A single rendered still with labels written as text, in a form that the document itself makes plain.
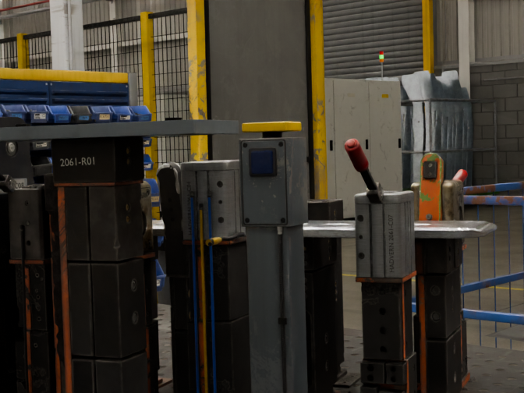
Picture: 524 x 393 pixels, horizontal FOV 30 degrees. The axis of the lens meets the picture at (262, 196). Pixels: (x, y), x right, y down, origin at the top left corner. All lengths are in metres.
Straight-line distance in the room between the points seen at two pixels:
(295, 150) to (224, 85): 3.54
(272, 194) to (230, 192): 0.22
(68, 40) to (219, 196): 5.29
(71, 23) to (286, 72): 2.02
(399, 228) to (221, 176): 0.27
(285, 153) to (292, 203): 0.06
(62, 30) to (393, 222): 5.46
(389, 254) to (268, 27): 3.75
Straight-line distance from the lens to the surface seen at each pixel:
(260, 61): 4.97
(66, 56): 6.66
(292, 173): 1.22
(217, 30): 4.76
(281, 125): 1.22
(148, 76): 6.30
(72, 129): 1.31
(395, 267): 1.35
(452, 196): 1.67
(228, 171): 1.42
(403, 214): 1.36
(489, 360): 1.98
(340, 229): 1.49
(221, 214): 1.42
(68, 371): 1.40
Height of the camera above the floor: 1.13
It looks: 3 degrees down
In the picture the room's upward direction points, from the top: 2 degrees counter-clockwise
